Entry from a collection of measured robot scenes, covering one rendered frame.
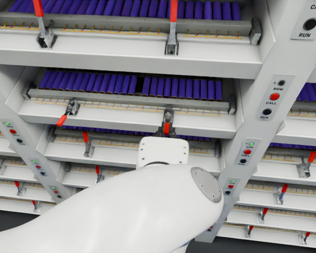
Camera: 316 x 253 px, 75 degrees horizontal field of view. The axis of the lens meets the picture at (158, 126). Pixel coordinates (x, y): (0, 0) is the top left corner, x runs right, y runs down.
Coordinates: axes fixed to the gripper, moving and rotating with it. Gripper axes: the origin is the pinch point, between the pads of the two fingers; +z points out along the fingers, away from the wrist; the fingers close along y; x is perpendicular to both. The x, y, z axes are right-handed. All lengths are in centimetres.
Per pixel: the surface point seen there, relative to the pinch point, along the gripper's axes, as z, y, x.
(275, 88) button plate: 2.0, 22.0, 11.6
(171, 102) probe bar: 9.5, 0.6, 3.3
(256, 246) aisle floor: 26, 52, -88
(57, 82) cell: 13.9, -33.3, 5.3
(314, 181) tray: 10, 47, -21
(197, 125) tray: 6.2, 7.8, -1.3
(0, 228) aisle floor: 20, -94, -89
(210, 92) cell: 13.7, 10.9, 5.2
